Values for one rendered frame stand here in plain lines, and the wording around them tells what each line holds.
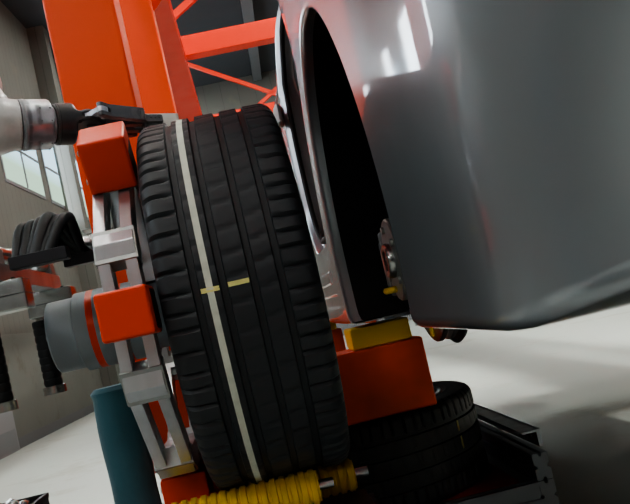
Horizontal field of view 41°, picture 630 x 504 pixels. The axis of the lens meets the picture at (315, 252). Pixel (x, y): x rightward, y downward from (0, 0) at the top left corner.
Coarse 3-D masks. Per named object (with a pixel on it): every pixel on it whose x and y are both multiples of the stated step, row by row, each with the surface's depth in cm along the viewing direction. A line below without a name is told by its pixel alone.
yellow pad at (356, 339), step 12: (372, 324) 197; (384, 324) 195; (396, 324) 196; (408, 324) 196; (348, 336) 199; (360, 336) 195; (372, 336) 195; (384, 336) 195; (396, 336) 195; (408, 336) 196; (348, 348) 206; (360, 348) 195
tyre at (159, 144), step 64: (192, 128) 140; (256, 128) 135; (256, 192) 126; (192, 256) 122; (256, 256) 122; (192, 320) 121; (256, 320) 122; (320, 320) 123; (192, 384) 122; (256, 384) 124; (320, 384) 126; (256, 448) 130; (320, 448) 136
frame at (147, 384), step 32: (128, 192) 136; (96, 224) 131; (128, 224) 130; (96, 256) 127; (128, 256) 127; (128, 352) 126; (160, 352) 129; (128, 384) 125; (160, 384) 126; (160, 448) 136; (192, 448) 140
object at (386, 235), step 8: (384, 224) 151; (384, 232) 153; (384, 240) 155; (392, 240) 147; (392, 248) 149; (400, 272) 146; (392, 280) 156; (400, 280) 147; (400, 288) 150; (400, 296) 152; (440, 328) 146; (440, 336) 147; (448, 336) 150
